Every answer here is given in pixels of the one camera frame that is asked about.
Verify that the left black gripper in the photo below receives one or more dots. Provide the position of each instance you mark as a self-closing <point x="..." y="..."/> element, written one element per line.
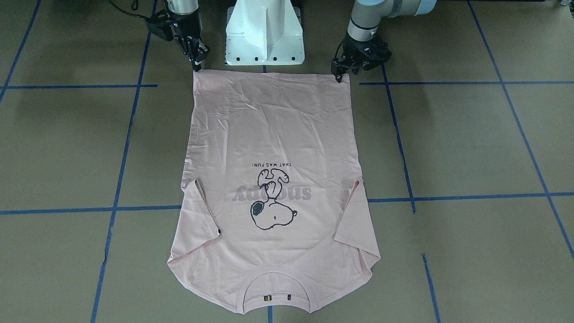
<point x="354" y="50"/>

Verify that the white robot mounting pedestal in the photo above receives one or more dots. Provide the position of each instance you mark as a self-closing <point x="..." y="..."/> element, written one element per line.
<point x="264" y="32"/>

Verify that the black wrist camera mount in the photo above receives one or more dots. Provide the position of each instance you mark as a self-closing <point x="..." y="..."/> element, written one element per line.
<point x="376" y="53"/>
<point x="160" y="24"/>

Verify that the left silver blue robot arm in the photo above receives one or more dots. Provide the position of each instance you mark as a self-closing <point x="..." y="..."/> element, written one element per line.
<point x="366" y="16"/>

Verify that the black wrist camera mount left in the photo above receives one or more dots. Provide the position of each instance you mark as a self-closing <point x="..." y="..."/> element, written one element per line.
<point x="376" y="53"/>

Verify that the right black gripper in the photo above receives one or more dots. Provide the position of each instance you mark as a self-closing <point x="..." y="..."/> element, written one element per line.
<point x="189" y="28"/>

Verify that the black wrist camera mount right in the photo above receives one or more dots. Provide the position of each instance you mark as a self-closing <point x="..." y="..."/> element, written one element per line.
<point x="160" y="24"/>

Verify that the pink Snoopy t-shirt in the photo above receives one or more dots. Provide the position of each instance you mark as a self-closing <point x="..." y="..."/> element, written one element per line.
<point x="274" y="209"/>

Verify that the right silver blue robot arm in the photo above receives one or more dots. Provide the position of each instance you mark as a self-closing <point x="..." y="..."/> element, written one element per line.
<point x="183" y="7"/>

